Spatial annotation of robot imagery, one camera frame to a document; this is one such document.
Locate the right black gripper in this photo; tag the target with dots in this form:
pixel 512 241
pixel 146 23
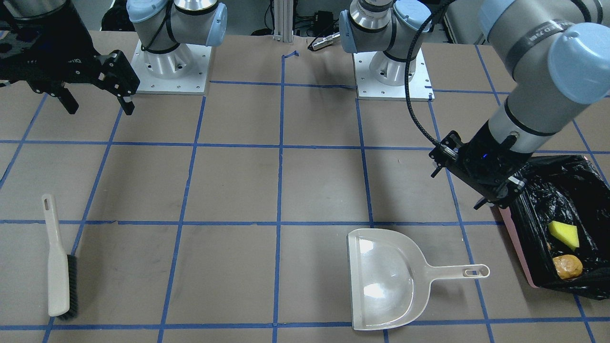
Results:
pixel 71 45

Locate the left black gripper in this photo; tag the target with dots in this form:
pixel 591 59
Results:
pixel 519 172

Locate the yellow sponge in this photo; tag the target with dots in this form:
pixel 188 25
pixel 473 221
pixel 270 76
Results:
pixel 566 233

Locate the yellow paper ball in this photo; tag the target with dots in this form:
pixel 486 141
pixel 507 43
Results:
pixel 568 266

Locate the beige plastic dustpan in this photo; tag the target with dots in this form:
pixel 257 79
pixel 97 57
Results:
pixel 390 278

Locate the beige hand brush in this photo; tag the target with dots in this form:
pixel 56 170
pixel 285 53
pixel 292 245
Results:
pixel 62 290

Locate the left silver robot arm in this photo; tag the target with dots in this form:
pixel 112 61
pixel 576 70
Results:
pixel 556 51

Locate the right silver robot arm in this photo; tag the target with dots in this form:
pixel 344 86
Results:
pixel 163 25

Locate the pink bin with black bag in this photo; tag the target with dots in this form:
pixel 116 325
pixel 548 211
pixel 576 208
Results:
pixel 568 189

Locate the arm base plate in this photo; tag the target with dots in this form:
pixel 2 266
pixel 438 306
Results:
pixel 380 78
pixel 183 71

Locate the aluminium frame post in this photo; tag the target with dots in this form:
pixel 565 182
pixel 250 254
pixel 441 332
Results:
pixel 283 21

